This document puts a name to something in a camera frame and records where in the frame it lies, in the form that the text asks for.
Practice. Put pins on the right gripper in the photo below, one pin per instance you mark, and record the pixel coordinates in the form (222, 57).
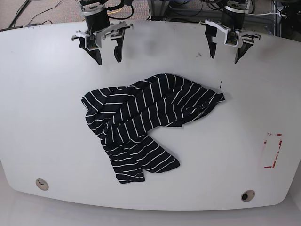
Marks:
(99, 25)

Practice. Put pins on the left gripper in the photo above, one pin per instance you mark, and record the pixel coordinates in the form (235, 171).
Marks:
(232, 20)

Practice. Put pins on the navy white striped t-shirt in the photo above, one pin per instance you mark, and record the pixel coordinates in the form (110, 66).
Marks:
(121, 117)

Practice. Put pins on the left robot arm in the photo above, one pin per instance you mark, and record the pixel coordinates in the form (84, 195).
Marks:
(233, 2)

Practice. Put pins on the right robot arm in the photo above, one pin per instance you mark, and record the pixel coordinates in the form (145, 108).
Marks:
(94, 2)

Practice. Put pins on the red tape rectangle marking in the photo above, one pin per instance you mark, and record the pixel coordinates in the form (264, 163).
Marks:
(271, 149)

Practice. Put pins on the left table grommet hole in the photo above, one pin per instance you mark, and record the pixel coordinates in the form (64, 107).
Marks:
(42, 184)

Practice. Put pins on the table grommet hole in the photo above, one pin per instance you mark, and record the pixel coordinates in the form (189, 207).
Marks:
(247, 195)
(42, 184)

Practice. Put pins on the right table grommet hole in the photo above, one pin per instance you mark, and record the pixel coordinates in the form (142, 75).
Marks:
(247, 195)

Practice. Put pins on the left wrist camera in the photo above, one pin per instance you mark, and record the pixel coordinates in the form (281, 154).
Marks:
(231, 39)

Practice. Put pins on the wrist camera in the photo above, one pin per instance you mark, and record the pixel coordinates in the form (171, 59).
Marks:
(231, 39)
(90, 42)

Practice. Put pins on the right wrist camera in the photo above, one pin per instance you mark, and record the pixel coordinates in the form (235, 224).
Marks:
(90, 42)

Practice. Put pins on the aluminium frame stand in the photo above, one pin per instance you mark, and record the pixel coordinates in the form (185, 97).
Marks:
(263, 15)

